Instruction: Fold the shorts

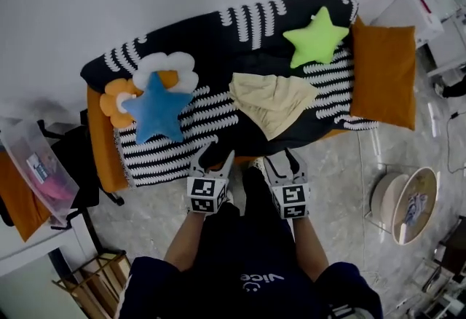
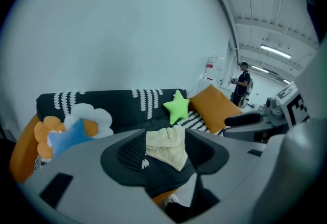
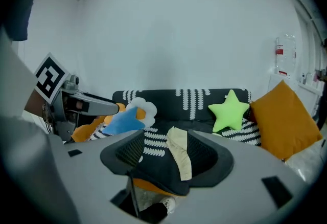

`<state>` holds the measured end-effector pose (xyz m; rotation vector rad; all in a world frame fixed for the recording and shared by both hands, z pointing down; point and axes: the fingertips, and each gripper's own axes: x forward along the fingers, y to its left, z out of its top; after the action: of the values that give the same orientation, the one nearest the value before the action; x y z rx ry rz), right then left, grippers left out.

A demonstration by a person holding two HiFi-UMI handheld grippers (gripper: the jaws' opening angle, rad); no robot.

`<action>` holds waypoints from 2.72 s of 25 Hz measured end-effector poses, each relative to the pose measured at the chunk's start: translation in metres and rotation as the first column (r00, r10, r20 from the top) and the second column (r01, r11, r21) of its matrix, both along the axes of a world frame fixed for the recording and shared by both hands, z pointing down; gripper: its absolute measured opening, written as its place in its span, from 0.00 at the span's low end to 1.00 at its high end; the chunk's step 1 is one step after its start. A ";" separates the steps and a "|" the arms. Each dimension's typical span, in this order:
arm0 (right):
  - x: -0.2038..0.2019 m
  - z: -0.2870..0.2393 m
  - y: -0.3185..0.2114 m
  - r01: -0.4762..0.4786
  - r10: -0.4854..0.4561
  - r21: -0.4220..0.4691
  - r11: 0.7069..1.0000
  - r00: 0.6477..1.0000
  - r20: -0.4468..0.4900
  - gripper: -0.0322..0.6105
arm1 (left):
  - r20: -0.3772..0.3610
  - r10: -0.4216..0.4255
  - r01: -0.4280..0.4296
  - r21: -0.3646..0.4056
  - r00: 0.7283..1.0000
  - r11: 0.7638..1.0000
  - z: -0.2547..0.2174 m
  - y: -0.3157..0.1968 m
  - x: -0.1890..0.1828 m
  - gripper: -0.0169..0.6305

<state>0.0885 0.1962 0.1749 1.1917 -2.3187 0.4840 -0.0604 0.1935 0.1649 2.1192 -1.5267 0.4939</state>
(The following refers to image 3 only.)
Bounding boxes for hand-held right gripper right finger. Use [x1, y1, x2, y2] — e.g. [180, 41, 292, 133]
[163, 129, 316, 224]

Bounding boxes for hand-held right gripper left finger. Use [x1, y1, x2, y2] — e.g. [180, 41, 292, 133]
[48, 129, 146, 224]

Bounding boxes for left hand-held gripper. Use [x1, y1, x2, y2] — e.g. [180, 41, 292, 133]
[33, 52, 121, 142]

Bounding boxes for cream cloth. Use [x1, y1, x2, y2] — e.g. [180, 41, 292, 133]
[166, 126, 193, 182]

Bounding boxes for person's left forearm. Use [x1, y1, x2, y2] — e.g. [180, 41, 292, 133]
[24, 87, 49, 119]

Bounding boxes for orange flower pillow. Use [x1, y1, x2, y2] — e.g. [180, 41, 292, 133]
[104, 102, 127, 125]

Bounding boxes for blue star pillow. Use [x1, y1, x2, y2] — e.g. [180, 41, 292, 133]
[102, 106, 146, 136]

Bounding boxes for white flower pillow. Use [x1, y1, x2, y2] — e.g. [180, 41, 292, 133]
[126, 97, 158, 128]

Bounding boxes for person's black trousers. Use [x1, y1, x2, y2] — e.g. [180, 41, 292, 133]
[139, 202, 168, 224]

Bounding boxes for person's right white shoe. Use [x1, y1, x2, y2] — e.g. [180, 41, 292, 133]
[159, 196, 177, 215]

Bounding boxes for green star pillow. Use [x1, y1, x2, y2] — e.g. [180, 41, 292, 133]
[207, 89, 250, 133]

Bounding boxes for black white striped blanket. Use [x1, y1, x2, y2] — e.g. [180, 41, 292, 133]
[88, 88, 262, 197]

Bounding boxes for large orange cushion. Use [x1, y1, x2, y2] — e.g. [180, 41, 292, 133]
[249, 79, 323, 161]

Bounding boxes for white cabinet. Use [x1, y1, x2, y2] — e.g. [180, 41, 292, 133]
[297, 81, 323, 117]

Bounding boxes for person's navy shirt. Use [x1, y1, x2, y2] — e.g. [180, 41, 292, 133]
[5, 0, 50, 41]

